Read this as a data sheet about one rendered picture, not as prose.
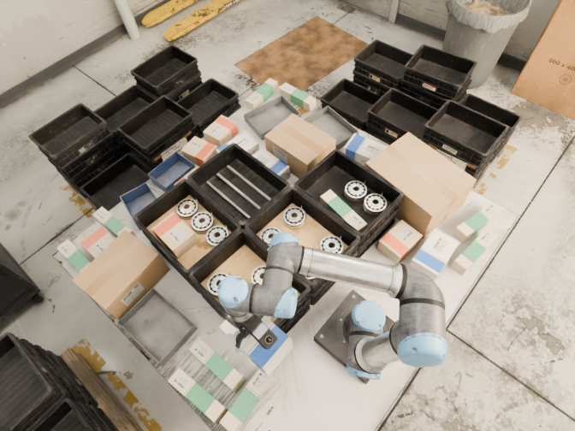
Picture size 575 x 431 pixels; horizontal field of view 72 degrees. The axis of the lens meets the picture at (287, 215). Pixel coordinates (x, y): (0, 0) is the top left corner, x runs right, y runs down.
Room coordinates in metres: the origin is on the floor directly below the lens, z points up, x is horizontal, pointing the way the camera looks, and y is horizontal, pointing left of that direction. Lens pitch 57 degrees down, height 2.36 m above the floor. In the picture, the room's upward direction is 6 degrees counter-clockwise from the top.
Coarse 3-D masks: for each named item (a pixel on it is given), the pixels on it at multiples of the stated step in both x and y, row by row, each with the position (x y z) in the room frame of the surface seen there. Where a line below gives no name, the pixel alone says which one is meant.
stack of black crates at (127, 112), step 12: (120, 96) 2.39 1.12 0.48; (132, 96) 2.45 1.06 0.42; (144, 96) 2.42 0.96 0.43; (108, 108) 2.31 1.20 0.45; (120, 108) 2.36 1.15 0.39; (132, 108) 2.37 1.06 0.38; (144, 108) 2.35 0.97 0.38; (108, 120) 2.26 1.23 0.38; (120, 120) 2.25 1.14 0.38; (120, 144) 2.02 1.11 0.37
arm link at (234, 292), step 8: (224, 280) 0.41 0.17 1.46; (232, 280) 0.41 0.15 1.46; (240, 280) 0.40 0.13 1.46; (224, 288) 0.39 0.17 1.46; (232, 288) 0.39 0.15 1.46; (240, 288) 0.38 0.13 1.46; (248, 288) 0.39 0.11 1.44; (224, 296) 0.37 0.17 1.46; (232, 296) 0.37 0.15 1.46; (240, 296) 0.37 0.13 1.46; (248, 296) 0.37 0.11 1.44; (224, 304) 0.36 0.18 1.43; (232, 304) 0.35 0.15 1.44; (240, 304) 0.36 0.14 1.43; (248, 304) 0.35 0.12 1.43; (232, 312) 0.35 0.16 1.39; (240, 312) 0.35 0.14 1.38; (248, 312) 0.34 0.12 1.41
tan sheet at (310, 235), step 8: (280, 216) 0.99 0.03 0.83; (272, 224) 0.95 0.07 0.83; (280, 224) 0.95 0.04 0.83; (312, 224) 0.93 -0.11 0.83; (288, 232) 0.90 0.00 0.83; (296, 232) 0.90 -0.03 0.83; (304, 232) 0.89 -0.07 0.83; (312, 232) 0.89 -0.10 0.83; (320, 232) 0.88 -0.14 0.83; (328, 232) 0.88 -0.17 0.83; (304, 240) 0.85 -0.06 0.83; (312, 240) 0.85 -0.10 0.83; (320, 240) 0.84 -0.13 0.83; (344, 248) 0.79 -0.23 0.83
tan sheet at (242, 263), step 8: (240, 248) 0.84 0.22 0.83; (248, 248) 0.84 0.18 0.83; (232, 256) 0.81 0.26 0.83; (240, 256) 0.81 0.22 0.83; (248, 256) 0.80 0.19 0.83; (256, 256) 0.80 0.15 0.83; (224, 264) 0.77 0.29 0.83; (232, 264) 0.77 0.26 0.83; (240, 264) 0.76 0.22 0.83; (248, 264) 0.76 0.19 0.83; (256, 264) 0.76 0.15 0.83; (264, 264) 0.75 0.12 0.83; (216, 272) 0.74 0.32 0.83; (224, 272) 0.74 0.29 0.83; (232, 272) 0.73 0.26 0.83; (240, 272) 0.73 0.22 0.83; (248, 272) 0.73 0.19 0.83; (248, 280) 0.69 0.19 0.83; (272, 320) 0.51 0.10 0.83
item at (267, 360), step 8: (224, 328) 0.40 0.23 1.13; (232, 328) 0.39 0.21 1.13; (272, 328) 0.38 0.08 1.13; (248, 336) 0.36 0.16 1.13; (280, 336) 0.35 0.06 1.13; (248, 344) 0.34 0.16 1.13; (256, 344) 0.34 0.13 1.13; (280, 344) 0.33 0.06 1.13; (288, 344) 0.33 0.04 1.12; (248, 352) 0.32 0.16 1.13; (256, 352) 0.31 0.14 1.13; (264, 352) 0.31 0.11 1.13; (272, 352) 0.31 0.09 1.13; (280, 352) 0.31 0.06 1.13; (256, 360) 0.29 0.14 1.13; (264, 360) 0.29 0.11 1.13; (272, 360) 0.29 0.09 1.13; (280, 360) 0.30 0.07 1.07; (264, 368) 0.27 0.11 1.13; (272, 368) 0.28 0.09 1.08
